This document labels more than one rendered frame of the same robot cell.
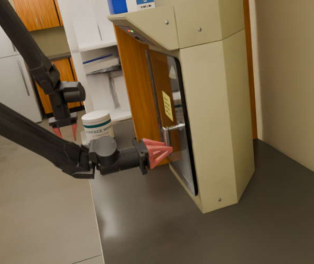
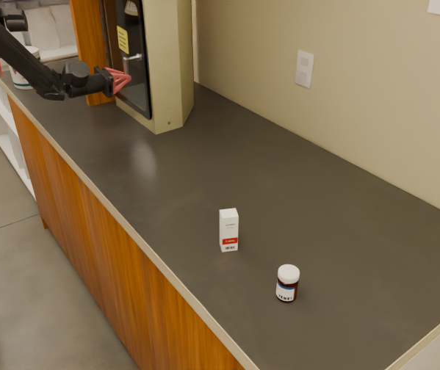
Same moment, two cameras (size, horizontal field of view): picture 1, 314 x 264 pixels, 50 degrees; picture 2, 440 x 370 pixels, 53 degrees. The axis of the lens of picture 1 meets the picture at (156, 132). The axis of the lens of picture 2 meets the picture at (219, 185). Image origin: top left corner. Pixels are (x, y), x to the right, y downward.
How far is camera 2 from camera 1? 63 cm
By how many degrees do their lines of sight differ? 25
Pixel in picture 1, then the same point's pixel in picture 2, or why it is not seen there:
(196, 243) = (154, 152)
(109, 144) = (83, 67)
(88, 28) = not seen: outside the picture
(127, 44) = not seen: outside the picture
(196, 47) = not seen: outside the picture
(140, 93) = (87, 27)
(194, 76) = (153, 13)
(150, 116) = (96, 52)
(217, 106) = (170, 41)
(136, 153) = (101, 78)
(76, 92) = (20, 20)
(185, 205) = (139, 130)
